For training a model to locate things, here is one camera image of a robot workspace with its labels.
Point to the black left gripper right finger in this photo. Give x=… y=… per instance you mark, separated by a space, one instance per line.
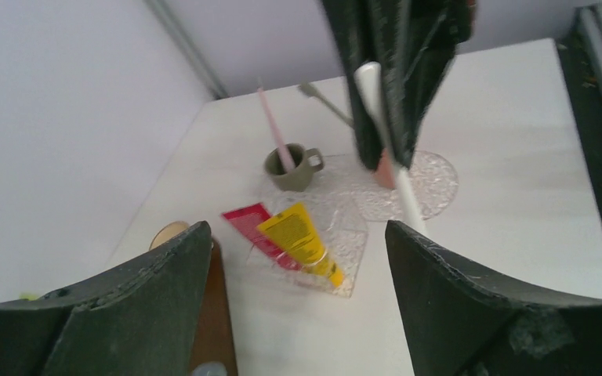
x=463 y=318

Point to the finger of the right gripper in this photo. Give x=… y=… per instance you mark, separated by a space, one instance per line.
x=415 y=43
x=351 y=28

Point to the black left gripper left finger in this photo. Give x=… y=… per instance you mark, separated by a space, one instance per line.
x=138 y=318

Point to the grey toothbrush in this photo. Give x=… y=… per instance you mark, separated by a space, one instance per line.
x=311 y=91

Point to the pink printed white mug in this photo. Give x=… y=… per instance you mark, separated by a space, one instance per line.
x=383 y=174

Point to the pink toothpaste tube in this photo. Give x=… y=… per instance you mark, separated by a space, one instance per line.
x=245 y=220

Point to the pink toothbrush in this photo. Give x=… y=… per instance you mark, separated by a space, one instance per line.
x=283 y=152

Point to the yellow toothpaste tube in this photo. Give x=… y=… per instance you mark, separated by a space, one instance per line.
x=294 y=232

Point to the grey handled white mug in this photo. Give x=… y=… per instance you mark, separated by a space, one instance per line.
x=212 y=368

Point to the brown ceramic cup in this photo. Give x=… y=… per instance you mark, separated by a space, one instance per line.
x=168 y=232

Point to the green toothpaste tube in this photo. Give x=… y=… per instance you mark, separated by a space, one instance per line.
x=28 y=296

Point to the brown oval wooden tray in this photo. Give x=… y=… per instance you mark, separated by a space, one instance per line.
x=214 y=339

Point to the clear rectangular acrylic plate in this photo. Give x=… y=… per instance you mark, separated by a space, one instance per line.
x=341 y=227

